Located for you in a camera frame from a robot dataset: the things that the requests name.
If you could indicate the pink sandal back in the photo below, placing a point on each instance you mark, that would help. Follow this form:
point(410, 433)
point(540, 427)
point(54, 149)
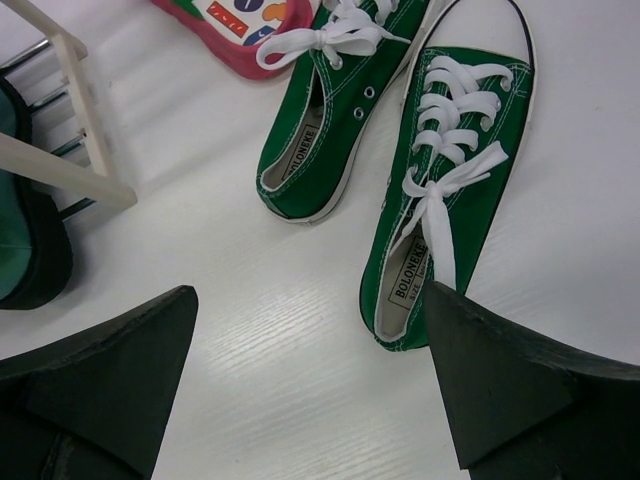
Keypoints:
point(234, 30)

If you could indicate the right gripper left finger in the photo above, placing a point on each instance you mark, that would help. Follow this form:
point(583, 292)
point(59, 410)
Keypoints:
point(95, 405)

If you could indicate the green sneaker lower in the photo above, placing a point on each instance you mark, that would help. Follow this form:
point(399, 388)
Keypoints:
point(466, 106)

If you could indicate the green sneaker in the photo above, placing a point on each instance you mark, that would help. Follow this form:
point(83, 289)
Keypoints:
point(342, 65)
point(466, 106)

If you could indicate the green loafer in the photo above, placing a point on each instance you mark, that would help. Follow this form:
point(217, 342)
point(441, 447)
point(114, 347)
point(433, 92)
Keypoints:
point(36, 253)

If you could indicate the green sneaker upper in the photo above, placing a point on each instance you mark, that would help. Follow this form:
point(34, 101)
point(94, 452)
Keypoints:
point(342, 65)

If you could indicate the cream shoe shelf with rods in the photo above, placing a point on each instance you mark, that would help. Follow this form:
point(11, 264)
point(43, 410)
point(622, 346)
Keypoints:
point(70, 155)

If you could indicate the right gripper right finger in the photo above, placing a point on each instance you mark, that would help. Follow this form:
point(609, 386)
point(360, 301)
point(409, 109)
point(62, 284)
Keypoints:
point(521, 405)

